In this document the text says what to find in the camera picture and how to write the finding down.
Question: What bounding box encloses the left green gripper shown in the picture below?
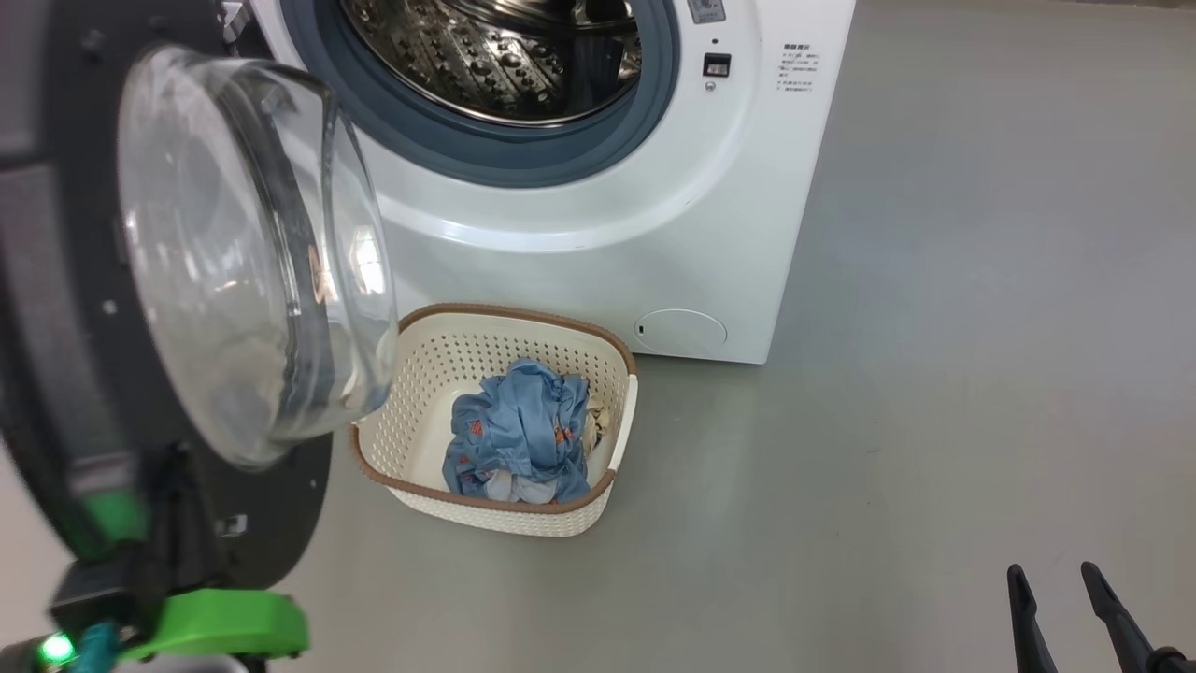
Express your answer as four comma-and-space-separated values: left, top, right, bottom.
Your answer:
37, 447, 311, 670

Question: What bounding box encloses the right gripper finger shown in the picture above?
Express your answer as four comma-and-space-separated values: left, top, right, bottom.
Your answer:
1081, 561, 1196, 673
1007, 564, 1059, 673

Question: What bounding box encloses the black round washer door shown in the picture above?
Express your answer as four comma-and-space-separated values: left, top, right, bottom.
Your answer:
0, 0, 401, 590

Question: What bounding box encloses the blue printed garment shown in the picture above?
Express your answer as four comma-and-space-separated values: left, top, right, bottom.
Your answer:
442, 359, 593, 506

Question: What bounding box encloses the cream garment with blue parts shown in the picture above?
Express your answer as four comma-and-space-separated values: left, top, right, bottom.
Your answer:
584, 400, 618, 451

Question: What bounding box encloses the white front-load washing machine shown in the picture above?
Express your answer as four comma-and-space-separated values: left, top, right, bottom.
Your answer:
224, 0, 856, 365

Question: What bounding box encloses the stainless steel washing machine drum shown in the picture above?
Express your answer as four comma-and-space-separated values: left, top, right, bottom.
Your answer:
341, 0, 644, 127

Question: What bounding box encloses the cream perforated laundry basket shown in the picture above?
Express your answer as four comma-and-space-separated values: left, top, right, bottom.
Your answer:
350, 303, 640, 538

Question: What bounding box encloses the round filter cover panel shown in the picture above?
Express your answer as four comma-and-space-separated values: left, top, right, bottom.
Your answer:
635, 308, 728, 357

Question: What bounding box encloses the printed warning text label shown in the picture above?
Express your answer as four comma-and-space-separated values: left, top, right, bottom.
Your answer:
777, 42, 821, 94

